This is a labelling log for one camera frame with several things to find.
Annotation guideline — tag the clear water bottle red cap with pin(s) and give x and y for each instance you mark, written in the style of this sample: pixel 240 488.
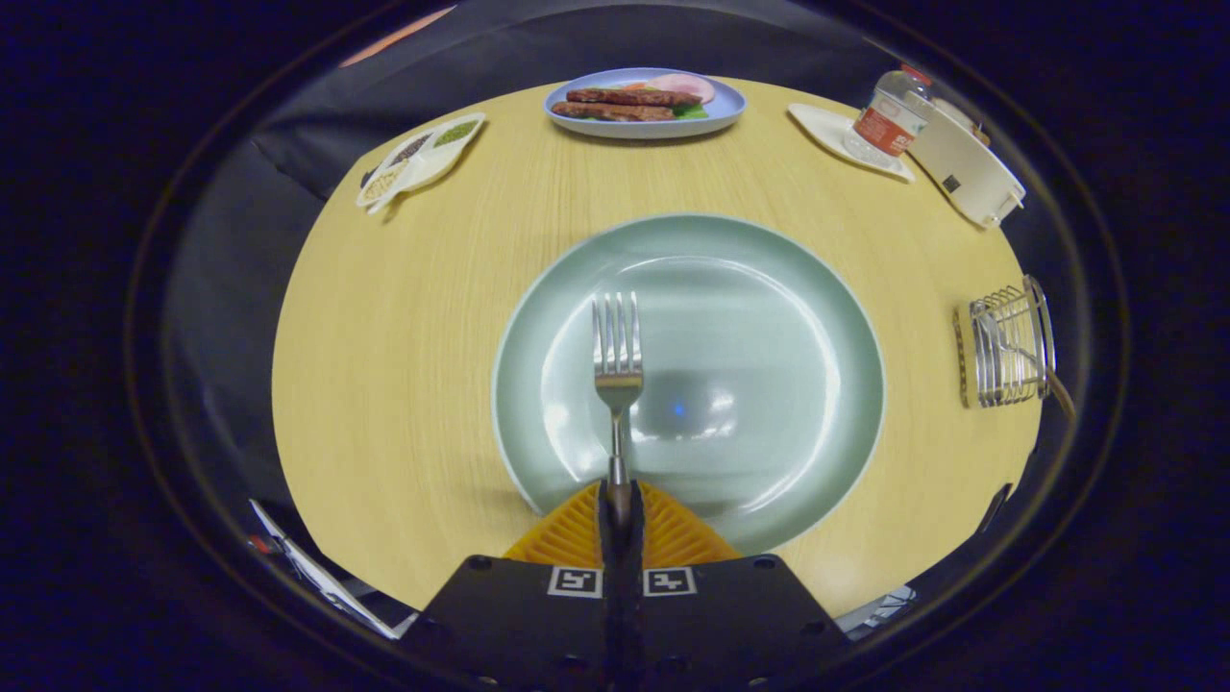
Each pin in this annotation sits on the clear water bottle red cap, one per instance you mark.
pixel 884 120

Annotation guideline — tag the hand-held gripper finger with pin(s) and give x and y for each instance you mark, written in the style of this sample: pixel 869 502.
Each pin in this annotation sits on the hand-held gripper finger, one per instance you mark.
pixel 635 615
pixel 613 615

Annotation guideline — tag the brown meat slice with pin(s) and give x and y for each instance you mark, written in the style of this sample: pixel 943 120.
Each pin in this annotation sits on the brown meat slice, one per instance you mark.
pixel 610 112
pixel 634 96

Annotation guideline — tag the white paper sheet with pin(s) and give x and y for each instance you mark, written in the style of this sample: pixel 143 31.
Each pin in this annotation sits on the white paper sheet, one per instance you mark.
pixel 327 586

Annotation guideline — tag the white divided seasoning dish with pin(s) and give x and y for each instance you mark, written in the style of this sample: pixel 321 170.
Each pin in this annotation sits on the white divided seasoning dish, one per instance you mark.
pixel 423 159

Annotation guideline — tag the white toaster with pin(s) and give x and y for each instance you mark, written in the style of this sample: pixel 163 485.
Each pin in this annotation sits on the white toaster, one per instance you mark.
pixel 966 173

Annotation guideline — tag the blue food plate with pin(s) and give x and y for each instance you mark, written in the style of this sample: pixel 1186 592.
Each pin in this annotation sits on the blue food plate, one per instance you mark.
pixel 644 128

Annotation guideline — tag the pink ham slice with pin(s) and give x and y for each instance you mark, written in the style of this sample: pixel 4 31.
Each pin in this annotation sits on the pink ham slice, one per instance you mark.
pixel 687 86

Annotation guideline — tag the white square coaster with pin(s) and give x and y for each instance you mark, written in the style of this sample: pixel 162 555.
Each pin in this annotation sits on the white square coaster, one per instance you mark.
pixel 822 130

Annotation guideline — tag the pale green plate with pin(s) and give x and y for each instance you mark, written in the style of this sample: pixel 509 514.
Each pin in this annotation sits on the pale green plate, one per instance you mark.
pixel 750 384

